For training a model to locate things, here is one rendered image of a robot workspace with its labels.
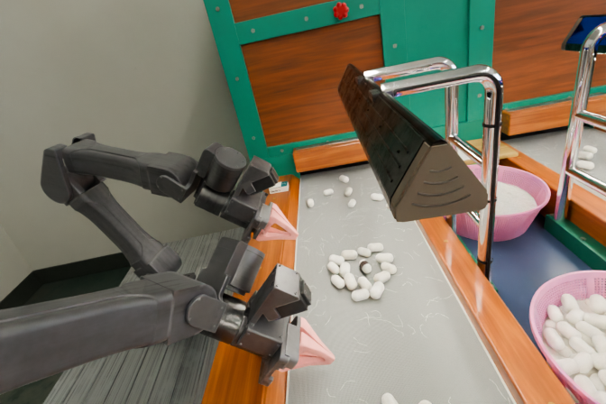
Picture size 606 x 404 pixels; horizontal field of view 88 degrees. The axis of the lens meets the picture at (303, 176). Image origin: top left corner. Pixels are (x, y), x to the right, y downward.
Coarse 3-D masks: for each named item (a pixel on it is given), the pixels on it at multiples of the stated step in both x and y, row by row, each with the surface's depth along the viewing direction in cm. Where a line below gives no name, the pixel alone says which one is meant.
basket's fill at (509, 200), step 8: (504, 184) 85; (504, 192) 81; (512, 192) 81; (520, 192) 81; (504, 200) 79; (512, 200) 79; (520, 200) 77; (528, 200) 77; (496, 208) 76; (504, 208) 76; (512, 208) 76; (520, 208) 74; (528, 208) 74
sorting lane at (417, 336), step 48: (336, 192) 98; (336, 240) 76; (384, 240) 73; (336, 288) 63; (384, 288) 60; (432, 288) 58; (336, 336) 53; (384, 336) 51; (432, 336) 50; (288, 384) 47; (336, 384) 46; (384, 384) 45; (432, 384) 43; (480, 384) 42
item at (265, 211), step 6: (264, 204) 59; (270, 204) 60; (264, 210) 58; (270, 210) 59; (276, 210) 60; (264, 216) 56; (282, 216) 61; (264, 222) 55; (288, 222) 61; (258, 228) 56; (270, 228) 63; (294, 228) 62
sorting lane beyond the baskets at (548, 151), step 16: (592, 128) 102; (512, 144) 104; (528, 144) 101; (544, 144) 99; (560, 144) 97; (592, 144) 93; (544, 160) 91; (560, 160) 89; (592, 160) 86; (592, 176) 79; (592, 192) 74
